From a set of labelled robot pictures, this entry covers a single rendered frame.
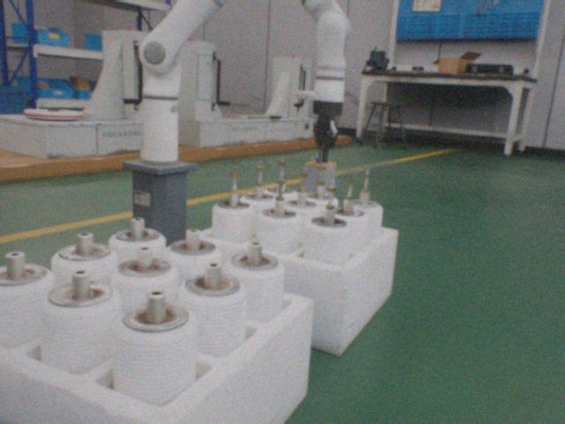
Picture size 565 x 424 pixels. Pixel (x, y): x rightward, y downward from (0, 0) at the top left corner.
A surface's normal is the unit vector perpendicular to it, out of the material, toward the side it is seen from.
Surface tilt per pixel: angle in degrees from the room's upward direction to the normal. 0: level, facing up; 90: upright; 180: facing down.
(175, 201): 90
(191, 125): 90
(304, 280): 90
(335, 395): 0
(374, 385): 0
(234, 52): 90
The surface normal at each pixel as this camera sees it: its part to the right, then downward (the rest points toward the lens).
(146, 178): -0.54, 0.24
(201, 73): 0.82, 0.18
